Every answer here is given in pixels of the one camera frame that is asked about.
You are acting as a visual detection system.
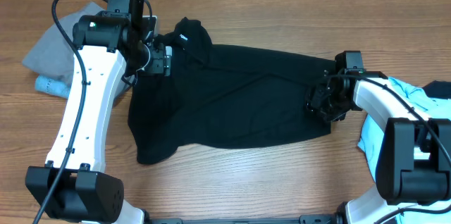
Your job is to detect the black polo shirt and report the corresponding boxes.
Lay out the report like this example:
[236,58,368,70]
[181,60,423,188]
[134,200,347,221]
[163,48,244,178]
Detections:
[128,18,335,165]

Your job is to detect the grey folded trousers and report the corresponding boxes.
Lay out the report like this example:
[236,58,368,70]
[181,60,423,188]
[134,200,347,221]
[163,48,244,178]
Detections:
[21,1,135,105]

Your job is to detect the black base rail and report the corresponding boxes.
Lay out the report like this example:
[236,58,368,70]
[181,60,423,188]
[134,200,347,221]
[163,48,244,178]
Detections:
[144,213,345,224]

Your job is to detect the light blue shirt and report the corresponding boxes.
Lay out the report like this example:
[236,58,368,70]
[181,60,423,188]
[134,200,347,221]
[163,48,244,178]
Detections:
[345,78,450,223]

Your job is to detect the dark navy garment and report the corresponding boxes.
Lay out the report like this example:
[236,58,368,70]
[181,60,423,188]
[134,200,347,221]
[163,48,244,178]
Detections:
[423,80,451,99]

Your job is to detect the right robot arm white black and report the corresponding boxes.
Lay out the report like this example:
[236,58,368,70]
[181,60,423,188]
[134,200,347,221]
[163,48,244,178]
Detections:
[299,51,450,223]

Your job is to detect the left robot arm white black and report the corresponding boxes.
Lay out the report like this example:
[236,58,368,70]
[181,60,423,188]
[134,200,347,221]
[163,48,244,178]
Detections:
[25,0,172,223]

